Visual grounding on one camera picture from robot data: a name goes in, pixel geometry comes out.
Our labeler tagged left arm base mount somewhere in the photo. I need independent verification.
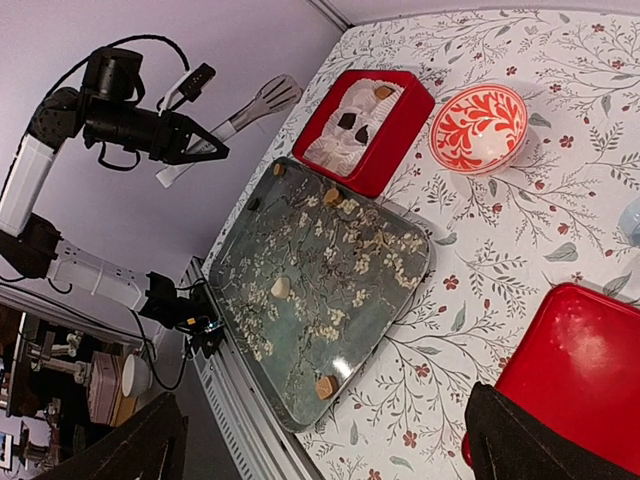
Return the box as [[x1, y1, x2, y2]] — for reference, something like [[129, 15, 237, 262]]
[[140, 272, 224, 359]]

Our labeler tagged red box lid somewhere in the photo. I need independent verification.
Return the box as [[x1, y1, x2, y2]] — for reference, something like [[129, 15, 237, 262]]
[[462, 283, 639, 476]]

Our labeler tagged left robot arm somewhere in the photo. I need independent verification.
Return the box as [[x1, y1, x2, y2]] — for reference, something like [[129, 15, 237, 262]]
[[1, 34, 229, 318]]

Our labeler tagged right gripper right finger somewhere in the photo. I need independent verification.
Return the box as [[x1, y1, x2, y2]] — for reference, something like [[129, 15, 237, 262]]
[[465, 383, 639, 479]]

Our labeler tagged round ridged caramel chocolate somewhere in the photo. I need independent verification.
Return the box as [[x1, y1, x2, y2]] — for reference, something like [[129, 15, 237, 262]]
[[374, 85, 394, 100]]

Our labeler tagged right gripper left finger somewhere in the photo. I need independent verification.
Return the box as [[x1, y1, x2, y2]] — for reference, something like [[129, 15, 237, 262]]
[[38, 393, 188, 480]]

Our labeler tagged red patterned small bowl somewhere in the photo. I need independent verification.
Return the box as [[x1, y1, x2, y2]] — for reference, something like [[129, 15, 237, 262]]
[[429, 84, 528, 175]]

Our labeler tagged aluminium front rail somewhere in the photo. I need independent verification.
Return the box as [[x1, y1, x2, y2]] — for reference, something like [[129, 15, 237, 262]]
[[184, 254, 326, 480]]

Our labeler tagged white bowl in background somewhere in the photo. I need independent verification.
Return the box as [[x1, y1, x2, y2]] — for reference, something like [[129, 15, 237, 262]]
[[121, 354, 153, 398]]

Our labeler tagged red chocolate box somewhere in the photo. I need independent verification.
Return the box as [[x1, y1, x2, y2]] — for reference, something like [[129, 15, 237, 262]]
[[292, 70, 435, 198]]

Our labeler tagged caramel square chocolate right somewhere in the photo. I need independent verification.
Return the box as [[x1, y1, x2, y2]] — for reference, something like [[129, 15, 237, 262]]
[[315, 375, 338, 401]]

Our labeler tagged dark oval chocolate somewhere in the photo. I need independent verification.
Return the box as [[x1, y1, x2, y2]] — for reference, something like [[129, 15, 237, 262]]
[[354, 125, 370, 145], [337, 112, 357, 130]]

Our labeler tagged caramel chocolate top centre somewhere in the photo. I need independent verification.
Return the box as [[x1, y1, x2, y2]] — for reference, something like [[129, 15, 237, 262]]
[[323, 188, 344, 207]]

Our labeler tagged round caramel chocolate top-left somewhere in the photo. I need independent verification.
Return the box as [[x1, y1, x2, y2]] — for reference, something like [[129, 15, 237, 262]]
[[273, 164, 286, 176]]

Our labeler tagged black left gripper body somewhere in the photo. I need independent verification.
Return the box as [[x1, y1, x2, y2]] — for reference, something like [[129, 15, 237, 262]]
[[87, 104, 229, 165]]

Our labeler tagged left aluminium post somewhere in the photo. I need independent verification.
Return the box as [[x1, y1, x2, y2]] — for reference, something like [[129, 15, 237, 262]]
[[306, 0, 355, 32]]

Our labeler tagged white teardrop chocolate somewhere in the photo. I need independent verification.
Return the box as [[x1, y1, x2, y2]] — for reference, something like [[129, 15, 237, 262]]
[[271, 276, 291, 299]]

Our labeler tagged white paper cups liner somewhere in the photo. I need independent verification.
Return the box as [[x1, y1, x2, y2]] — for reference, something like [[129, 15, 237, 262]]
[[304, 78, 404, 177]]

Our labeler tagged silver tongs white handle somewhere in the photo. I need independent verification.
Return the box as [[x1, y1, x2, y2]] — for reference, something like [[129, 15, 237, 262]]
[[155, 74, 303, 188]]

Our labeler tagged blue floral glass tray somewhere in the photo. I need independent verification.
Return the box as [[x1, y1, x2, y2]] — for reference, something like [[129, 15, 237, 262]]
[[208, 157, 431, 433]]

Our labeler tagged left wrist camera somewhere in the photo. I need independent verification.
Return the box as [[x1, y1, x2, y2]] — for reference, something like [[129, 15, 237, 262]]
[[178, 63, 216, 102]]

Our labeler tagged dark oval chocolate top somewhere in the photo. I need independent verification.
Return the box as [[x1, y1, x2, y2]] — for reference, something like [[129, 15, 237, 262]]
[[354, 125, 370, 145]]

